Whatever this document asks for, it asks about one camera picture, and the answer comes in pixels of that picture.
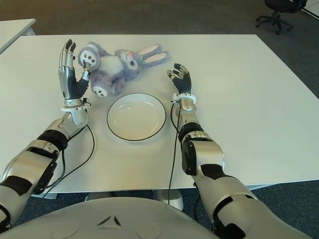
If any white table leg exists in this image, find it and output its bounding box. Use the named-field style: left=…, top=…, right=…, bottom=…
left=152, top=188, right=184, bottom=211

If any white side table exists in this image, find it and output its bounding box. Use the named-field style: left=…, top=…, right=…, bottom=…
left=0, top=18, right=37, bottom=54

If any white plate black rim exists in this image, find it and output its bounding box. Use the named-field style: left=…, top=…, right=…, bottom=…
left=106, top=93, right=167, bottom=143

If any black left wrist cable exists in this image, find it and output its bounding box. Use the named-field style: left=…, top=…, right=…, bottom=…
left=41, top=123, right=96, bottom=200

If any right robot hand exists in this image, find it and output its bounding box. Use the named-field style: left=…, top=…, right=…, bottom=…
left=166, top=63, right=193, bottom=95

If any purple plush bunny doll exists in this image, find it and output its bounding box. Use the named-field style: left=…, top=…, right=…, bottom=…
left=78, top=41, right=170, bottom=98

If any silver robot torso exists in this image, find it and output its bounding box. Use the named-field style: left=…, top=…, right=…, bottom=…
left=9, top=198, right=215, bottom=239

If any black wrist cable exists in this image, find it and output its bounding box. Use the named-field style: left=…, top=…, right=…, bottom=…
left=41, top=123, right=96, bottom=200
left=167, top=99, right=181, bottom=205

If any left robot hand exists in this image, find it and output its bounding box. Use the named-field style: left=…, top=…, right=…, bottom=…
left=57, top=39, right=91, bottom=102

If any black office chair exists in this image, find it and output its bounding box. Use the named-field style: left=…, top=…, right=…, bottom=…
left=255, top=0, right=310, bottom=35

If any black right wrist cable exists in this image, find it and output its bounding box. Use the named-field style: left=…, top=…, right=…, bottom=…
left=167, top=99, right=181, bottom=205

